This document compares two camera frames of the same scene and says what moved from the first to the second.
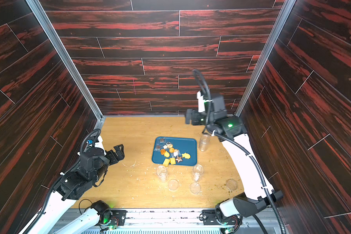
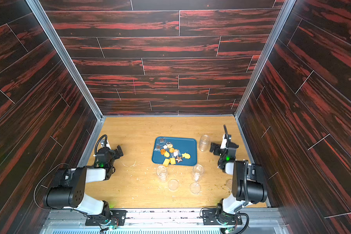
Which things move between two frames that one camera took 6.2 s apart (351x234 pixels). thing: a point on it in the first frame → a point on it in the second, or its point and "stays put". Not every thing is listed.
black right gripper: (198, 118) → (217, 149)
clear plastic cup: (231, 184) stays put
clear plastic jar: (198, 170) stays put
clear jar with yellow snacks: (162, 172) stays put
